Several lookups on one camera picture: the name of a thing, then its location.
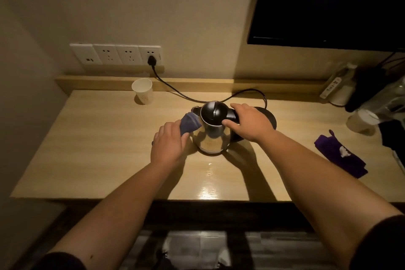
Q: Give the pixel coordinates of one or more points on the person's left hand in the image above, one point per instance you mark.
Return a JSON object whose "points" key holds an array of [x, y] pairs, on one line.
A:
{"points": [[168, 146]]}

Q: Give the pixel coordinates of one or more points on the person's right hand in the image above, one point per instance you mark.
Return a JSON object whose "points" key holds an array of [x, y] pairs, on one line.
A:
{"points": [[253, 122]]}

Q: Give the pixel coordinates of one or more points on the person's right thumb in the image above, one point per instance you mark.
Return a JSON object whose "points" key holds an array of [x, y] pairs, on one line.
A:
{"points": [[231, 125]]}

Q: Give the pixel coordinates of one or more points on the person's left thumb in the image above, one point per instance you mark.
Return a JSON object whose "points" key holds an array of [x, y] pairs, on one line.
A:
{"points": [[185, 140]]}

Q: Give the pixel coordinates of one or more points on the blue cleaning cloth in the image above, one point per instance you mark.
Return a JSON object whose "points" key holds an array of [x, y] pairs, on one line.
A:
{"points": [[189, 124]]}

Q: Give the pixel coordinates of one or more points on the stainless steel electric kettle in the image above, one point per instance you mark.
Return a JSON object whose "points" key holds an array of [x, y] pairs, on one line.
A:
{"points": [[212, 129]]}

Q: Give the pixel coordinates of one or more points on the person's right forearm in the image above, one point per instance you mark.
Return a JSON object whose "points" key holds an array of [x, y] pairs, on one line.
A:
{"points": [[322, 190]]}

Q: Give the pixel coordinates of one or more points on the person's left forearm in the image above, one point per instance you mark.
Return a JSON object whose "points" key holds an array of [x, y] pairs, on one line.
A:
{"points": [[110, 216]]}

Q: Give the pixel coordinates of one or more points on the black kettle base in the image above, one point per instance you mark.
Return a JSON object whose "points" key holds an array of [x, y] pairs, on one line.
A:
{"points": [[269, 118]]}

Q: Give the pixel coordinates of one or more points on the white paper cup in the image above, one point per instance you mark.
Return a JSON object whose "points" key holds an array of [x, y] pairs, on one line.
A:
{"points": [[143, 90]]}

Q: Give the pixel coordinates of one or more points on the black power plug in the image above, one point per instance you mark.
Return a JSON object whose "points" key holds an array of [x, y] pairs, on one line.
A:
{"points": [[152, 60]]}

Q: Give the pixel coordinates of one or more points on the purple packet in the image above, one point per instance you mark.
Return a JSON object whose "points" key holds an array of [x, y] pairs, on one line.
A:
{"points": [[341, 154]]}

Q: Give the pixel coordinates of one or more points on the clear plastic water bottle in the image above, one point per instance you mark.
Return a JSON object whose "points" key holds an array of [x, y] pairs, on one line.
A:
{"points": [[340, 84]]}

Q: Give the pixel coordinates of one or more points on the white plastic cup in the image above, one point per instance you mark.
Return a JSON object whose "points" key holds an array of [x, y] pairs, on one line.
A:
{"points": [[362, 120]]}

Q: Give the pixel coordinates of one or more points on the clear plastic wrap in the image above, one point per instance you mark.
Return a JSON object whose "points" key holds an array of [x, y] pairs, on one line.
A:
{"points": [[387, 99]]}

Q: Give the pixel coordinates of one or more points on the black bag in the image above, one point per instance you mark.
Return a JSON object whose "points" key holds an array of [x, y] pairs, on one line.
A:
{"points": [[394, 140]]}

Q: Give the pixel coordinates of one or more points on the white wall socket panel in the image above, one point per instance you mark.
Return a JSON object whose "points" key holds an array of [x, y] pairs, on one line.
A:
{"points": [[129, 55], [85, 54], [108, 54], [156, 53]]}

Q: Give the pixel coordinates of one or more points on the black wall television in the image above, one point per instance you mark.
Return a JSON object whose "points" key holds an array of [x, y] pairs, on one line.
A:
{"points": [[329, 4]]}

